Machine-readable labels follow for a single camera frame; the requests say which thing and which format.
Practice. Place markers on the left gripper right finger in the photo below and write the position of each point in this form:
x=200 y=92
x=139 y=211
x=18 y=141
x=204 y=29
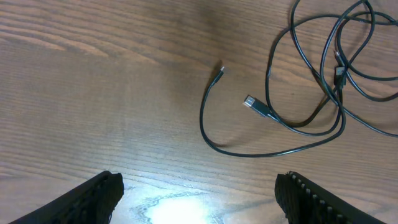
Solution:
x=305 y=202

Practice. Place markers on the black USB cable long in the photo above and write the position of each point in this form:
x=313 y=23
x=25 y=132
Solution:
x=361 y=11

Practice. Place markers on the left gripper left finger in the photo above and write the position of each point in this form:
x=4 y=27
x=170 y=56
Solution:
x=91 y=202

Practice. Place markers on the black USB cable short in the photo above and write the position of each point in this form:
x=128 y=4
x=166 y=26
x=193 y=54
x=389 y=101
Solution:
x=266 y=110

